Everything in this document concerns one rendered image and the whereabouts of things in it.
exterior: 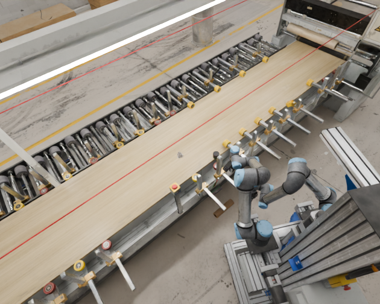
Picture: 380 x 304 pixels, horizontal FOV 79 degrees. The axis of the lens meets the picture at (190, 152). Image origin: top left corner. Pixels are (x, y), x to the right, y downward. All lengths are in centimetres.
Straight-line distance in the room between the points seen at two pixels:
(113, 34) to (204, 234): 242
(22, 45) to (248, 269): 189
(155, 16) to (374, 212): 130
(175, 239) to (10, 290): 160
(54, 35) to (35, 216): 184
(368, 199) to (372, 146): 328
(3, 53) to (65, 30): 25
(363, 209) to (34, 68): 144
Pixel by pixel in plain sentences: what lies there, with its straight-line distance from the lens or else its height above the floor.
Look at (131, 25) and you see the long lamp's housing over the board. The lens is 132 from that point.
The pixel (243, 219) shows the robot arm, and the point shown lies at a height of 133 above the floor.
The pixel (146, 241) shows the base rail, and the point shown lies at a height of 70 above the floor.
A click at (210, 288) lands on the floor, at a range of 291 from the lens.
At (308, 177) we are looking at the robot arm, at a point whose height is 147.
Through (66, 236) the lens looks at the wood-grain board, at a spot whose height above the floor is 90.
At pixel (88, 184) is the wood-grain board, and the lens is 255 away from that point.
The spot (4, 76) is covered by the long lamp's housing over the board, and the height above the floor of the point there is 237.
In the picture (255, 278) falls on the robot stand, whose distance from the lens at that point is 199.
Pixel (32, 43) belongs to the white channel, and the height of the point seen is 245.
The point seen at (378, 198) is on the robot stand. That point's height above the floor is 203.
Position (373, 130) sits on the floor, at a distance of 465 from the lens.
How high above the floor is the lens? 290
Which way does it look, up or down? 54 degrees down
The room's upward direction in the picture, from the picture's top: 6 degrees counter-clockwise
